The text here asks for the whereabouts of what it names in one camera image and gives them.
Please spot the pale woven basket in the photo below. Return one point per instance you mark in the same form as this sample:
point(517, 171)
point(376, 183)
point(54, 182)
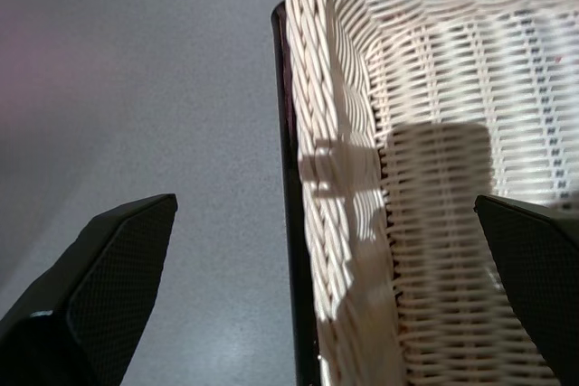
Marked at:
point(429, 87)

